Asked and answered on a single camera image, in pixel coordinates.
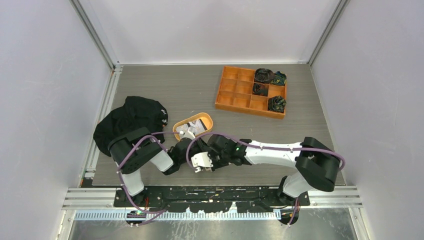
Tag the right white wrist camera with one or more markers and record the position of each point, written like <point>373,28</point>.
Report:
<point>201,162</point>

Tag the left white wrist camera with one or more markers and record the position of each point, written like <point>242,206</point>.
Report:
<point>187,134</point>

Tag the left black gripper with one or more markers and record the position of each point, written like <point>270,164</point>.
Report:
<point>202,145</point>

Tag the silver credit card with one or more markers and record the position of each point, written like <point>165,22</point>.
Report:
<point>198,126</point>

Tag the dark rolled tie middle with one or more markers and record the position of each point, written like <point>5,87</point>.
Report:
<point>260,89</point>

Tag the black cloth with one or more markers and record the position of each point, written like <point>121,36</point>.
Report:
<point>136,112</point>

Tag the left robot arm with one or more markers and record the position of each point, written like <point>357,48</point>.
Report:
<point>133,150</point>

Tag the green patterned rolled tie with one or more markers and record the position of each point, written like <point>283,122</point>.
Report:
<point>280,79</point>

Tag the yellow oval tray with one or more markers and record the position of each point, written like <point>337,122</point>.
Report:
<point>205,117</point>

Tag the orange credit card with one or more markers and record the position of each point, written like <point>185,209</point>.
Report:
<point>182,128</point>

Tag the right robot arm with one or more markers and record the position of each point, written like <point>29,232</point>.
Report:
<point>316,165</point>

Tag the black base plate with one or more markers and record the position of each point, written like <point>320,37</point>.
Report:
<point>212,199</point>

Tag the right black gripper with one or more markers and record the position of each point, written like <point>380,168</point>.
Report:
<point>216,165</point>

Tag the dark rolled tie top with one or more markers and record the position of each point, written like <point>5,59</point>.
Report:
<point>264,75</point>

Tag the orange compartment organizer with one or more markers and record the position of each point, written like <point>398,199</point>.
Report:
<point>235,93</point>

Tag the dark rolled tie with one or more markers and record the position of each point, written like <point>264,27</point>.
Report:
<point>264,75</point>
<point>260,89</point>

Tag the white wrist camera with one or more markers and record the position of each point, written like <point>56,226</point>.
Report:
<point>187,134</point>
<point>201,162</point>

